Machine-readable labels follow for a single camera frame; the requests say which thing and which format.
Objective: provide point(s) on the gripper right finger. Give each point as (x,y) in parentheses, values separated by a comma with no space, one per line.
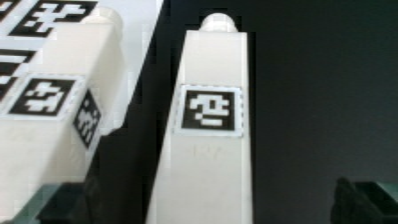
(364,202)

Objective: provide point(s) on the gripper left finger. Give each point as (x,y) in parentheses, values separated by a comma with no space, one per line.
(57,206)

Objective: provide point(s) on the white leg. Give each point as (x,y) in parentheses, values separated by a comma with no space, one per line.
(202,183)
(59,109)

